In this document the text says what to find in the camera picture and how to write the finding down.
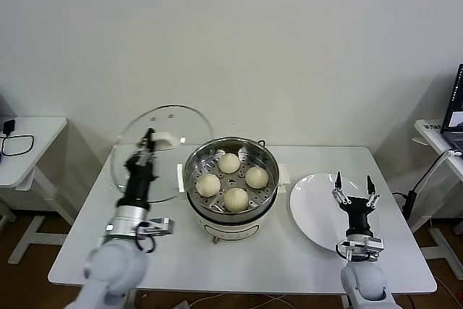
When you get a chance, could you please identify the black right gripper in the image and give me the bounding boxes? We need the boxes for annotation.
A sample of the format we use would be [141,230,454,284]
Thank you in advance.
[331,170,381,238]

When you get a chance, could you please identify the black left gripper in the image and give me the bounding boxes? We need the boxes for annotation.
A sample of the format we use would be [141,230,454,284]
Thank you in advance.
[116,127,159,209]

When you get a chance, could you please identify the round glass pot lid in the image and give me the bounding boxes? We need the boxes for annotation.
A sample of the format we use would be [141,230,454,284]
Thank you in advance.
[109,104,215,204]

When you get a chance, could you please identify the white steamed baozi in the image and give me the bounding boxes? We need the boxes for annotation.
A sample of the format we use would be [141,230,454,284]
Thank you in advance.
[218,153,241,174]
[224,187,250,213]
[245,166,270,190]
[195,174,221,198]

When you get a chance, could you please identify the perforated steel steamer basket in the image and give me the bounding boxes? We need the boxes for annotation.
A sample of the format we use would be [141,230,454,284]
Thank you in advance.
[183,136,281,216]

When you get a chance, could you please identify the round white plate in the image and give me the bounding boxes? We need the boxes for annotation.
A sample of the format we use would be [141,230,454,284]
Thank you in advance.
[289,172,382,254]

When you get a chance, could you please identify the white desk with laptop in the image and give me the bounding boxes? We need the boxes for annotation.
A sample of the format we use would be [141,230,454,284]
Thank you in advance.
[412,119,463,263]

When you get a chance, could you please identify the small white side table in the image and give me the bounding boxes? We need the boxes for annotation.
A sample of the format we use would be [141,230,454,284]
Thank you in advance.
[0,116,69,265]

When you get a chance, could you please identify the white electric cooker pot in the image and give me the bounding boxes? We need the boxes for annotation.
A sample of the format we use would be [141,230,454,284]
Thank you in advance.
[176,164,292,245]

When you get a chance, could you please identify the dark open laptop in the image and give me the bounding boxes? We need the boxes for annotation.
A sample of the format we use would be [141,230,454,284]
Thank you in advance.
[440,64,463,153]

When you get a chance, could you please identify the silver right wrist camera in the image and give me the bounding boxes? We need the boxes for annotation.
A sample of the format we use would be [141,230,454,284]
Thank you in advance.
[341,236,384,263]

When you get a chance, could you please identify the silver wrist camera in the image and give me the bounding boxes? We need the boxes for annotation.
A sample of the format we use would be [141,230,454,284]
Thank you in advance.
[341,236,384,263]
[136,216,177,237]

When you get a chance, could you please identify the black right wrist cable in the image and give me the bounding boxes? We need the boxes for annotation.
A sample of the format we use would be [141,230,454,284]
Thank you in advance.
[334,240,350,260]

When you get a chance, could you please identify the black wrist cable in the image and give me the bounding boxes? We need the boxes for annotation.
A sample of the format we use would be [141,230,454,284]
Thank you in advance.
[334,240,350,260]
[133,227,157,255]

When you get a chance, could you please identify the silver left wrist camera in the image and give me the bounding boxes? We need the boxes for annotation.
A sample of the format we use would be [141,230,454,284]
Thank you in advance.
[136,216,177,237]

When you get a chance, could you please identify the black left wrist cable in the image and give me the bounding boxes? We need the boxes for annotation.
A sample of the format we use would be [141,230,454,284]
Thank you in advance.
[133,227,157,255]

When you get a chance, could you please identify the white laptop cable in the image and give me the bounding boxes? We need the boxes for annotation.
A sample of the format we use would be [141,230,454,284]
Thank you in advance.
[415,148,463,194]

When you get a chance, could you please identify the black looped cable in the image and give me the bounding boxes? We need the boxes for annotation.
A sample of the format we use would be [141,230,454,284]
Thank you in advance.
[0,131,36,158]

